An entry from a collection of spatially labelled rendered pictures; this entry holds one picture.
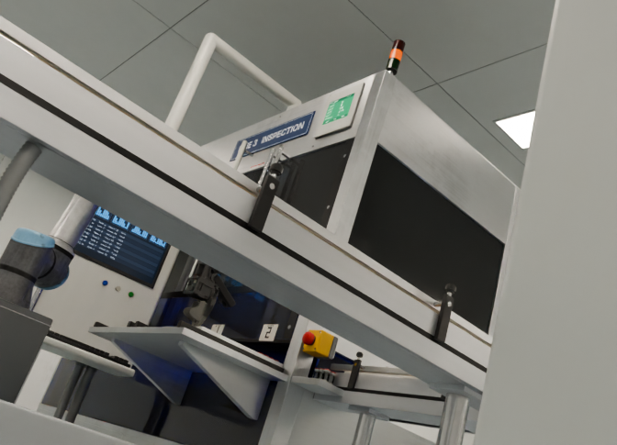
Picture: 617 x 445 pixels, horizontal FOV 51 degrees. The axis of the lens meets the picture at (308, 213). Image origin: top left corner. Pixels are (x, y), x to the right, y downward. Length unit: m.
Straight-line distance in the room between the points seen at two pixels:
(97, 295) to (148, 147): 1.96
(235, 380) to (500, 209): 1.48
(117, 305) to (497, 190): 1.72
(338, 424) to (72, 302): 1.22
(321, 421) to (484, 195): 1.27
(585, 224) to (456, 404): 0.89
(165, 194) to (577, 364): 0.60
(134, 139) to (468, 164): 2.09
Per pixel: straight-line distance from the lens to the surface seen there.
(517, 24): 3.52
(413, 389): 1.84
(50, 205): 7.63
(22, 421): 0.86
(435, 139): 2.69
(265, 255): 0.98
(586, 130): 0.58
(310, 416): 2.12
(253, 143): 3.06
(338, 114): 2.59
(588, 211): 0.54
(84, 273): 2.83
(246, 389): 2.09
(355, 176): 2.30
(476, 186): 2.85
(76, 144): 0.87
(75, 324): 2.80
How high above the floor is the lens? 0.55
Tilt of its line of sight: 23 degrees up
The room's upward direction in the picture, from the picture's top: 18 degrees clockwise
